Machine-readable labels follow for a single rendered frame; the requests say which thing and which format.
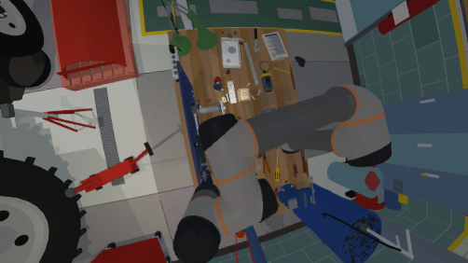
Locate white lever plate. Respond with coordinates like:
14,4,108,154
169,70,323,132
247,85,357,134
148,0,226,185
226,80,239,105

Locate grey cylinder shaft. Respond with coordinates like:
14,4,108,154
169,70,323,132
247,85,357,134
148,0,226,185
191,101,227,116

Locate beige block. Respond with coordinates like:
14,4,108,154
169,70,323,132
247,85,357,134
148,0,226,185
236,87,252,104

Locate orange pliers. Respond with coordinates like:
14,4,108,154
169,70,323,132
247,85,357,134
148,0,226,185
260,152,272,175

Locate yellow screwdriver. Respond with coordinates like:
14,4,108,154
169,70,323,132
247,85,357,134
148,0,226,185
273,147,282,183

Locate grey handheld meter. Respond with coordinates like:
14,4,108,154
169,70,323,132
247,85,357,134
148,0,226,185
259,72,275,93

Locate blue machine body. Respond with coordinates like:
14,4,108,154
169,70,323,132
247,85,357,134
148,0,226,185
176,60,213,186

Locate long grey bar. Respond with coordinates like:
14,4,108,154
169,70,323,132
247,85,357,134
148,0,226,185
242,41,260,87

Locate white grey box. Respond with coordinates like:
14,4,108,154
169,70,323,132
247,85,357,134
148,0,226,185
220,36,242,69

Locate blue vise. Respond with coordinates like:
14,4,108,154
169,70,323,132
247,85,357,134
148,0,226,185
277,176,317,211

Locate white power strip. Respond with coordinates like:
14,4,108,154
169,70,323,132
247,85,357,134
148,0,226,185
171,45,181,82

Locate white paper sheet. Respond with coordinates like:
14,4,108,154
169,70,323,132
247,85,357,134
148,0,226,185
261,31,289,62

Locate small green lamp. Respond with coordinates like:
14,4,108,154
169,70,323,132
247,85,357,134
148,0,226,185
168,33,193,57

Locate blue bar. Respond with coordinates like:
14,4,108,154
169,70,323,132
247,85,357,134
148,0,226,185
243,224,268,263

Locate grey floor grate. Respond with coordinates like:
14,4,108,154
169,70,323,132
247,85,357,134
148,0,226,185
93,87,126,187

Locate red floor jack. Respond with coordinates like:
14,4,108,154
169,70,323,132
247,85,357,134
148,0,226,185
64,124,184,200

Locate black crowbar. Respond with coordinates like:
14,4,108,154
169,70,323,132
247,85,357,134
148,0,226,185
322,212,404,253

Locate red box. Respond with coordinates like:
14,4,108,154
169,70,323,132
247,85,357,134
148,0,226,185
87,230,172,263

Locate red folding stand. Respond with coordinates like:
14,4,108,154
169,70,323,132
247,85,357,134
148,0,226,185
41,107,97,133

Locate red tool chest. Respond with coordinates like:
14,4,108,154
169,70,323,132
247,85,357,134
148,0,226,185
49,0,140,91

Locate blue grey cabinet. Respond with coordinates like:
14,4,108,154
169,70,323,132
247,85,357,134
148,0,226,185
335,0,415,48

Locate red fire extinguisher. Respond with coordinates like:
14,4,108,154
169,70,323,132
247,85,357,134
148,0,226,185
377,0,441,36

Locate large black tractor tyre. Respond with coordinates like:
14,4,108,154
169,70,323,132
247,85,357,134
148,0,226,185
0,149,89,263

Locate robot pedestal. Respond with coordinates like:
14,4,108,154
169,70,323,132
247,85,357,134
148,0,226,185
326,160,385,201

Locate white bracket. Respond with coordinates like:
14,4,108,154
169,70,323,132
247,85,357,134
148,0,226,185
360,224,415,260

